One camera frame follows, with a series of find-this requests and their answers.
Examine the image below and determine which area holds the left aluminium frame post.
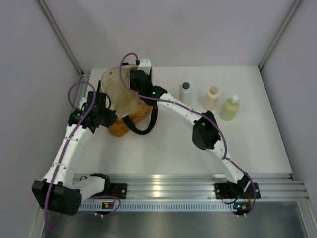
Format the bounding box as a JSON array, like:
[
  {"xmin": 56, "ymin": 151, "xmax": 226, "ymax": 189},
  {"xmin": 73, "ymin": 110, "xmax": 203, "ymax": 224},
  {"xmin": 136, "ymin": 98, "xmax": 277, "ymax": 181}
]
[{"xmin": 37, "ymin": 0, "xmax": 90, "ymax": 77}]

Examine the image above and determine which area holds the yellow-green pump bottle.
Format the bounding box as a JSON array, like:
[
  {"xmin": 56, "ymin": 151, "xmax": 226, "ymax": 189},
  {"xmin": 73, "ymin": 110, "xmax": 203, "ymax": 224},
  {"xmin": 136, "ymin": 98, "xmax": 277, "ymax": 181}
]
[{"xmin": 220, "ymin": 95, "xmax": 240, "ymax": 121}]

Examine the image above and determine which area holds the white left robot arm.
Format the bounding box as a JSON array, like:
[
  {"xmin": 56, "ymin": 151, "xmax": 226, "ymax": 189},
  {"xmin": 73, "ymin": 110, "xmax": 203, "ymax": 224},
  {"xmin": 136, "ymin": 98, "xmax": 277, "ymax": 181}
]
[{"xmin": 32, "ymin": 91, "xmax": 117, "ymax": 216}]

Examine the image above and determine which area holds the beige round jar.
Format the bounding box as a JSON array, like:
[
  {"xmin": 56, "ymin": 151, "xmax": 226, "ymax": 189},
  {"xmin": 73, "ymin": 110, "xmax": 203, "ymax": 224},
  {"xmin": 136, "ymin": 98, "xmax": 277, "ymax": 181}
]
[{"xmin": 203, "ymin": 86, "xmax": 220, "ymax": 111}]

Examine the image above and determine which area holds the tan canvas bag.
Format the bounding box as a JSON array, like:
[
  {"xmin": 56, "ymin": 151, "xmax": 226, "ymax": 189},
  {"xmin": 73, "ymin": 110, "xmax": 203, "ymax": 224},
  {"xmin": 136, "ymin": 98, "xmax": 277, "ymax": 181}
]
[{"xmin": 98, "ymin": 65, "xmax": 158, "ymax": 137}]

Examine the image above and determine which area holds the aluminium frame post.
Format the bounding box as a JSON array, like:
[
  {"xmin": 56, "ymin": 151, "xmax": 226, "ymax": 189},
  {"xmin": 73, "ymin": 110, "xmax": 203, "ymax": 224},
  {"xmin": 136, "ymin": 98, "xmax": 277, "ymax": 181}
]
[
  {"xmin": 37, "ymin": 0, "xmax": 90, "ymax": 77},
  {"xmin": 258, "ymin": 0, "xmax": 303, "ymax": 72}
]

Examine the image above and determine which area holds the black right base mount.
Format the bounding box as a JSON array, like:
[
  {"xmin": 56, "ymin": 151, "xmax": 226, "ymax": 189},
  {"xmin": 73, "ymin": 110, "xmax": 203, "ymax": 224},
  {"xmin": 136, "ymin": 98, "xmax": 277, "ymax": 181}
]
[{"xmin": 214, "ymin": 182, "xmax": 261, "ymax": 200}]

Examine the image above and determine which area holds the black bag strap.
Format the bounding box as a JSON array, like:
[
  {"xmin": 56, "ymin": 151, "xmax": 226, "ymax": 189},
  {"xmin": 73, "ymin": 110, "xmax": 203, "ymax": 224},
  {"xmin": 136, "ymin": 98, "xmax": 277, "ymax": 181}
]
[{"xmin": 122, "ymin": 104, "xmax": 158, "ymax": 135}]

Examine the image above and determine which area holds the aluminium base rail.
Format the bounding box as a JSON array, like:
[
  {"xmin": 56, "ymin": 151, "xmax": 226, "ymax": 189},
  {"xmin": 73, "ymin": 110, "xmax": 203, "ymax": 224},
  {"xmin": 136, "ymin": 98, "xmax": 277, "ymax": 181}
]
[{"xmin": 73, "ymin": 174, "xmax": 309, "ymax": 215}]

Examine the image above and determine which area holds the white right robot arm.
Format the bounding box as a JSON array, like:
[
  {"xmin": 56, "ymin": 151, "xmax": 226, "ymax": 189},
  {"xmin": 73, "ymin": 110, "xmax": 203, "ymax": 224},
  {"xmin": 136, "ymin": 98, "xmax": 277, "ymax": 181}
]
[{"xmin": 129, "ymin": 69, "xmax": 261, "ymax": 199}]

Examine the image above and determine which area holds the right aluminium frame post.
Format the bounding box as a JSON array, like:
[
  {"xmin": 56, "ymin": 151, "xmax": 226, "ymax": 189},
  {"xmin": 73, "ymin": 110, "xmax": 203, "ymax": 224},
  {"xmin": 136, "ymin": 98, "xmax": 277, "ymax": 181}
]
[{"xmin": 258, "ymin": 0, "xmax": 303, "ymax": 72}]

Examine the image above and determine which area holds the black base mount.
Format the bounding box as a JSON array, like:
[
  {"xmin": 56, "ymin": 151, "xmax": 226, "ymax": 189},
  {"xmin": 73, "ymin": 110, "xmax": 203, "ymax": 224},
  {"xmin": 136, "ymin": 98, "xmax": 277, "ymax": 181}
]
[
  {"xmin": 109, "ymin": 183, "xmax": 128, "ymax": 199},
  {"xmin": 214, "ymin": 182, "xmax": 261, "ymax": 200}
]

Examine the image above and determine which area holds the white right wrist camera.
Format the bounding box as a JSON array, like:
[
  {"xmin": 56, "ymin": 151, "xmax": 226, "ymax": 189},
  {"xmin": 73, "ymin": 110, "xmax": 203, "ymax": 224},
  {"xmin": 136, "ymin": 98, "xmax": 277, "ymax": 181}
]
[{"xmin": 136, "ymin": 58, "xmax": 152, "ymax": 75}]

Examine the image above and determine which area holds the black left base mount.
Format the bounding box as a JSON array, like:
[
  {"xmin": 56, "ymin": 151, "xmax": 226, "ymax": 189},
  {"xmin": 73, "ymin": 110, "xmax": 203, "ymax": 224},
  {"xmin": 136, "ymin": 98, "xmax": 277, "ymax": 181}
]
[{"xmin": 109, "ymin": 183, "xmax": 128, "ymax": 199}]

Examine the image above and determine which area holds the white bottle dark cap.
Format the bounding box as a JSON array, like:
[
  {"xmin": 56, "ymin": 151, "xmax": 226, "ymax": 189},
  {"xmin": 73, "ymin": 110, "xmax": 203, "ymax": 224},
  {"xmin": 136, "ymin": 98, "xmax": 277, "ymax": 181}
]
[{"xmin": 179, "ymin": 82, "xmax": 192, "ymax": 106}]

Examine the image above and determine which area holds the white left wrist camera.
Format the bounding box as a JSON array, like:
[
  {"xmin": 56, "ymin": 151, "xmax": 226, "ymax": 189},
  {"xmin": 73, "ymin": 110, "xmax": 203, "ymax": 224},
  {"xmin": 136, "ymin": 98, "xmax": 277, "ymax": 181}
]
[{"xmin": 78, "ymin": 97, "xmax": 87, "ymax": 109}]

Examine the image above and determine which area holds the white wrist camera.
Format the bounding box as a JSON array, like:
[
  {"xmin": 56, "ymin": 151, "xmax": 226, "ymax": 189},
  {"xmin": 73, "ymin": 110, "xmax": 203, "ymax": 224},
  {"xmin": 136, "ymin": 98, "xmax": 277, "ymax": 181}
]
[
  {"xmin": 78, "ymin": 97, "xmax": 87, "ymax": 109},
  {"xmin": 136, "ymin": 58, "xmax": 152, "ymax": 75}
]

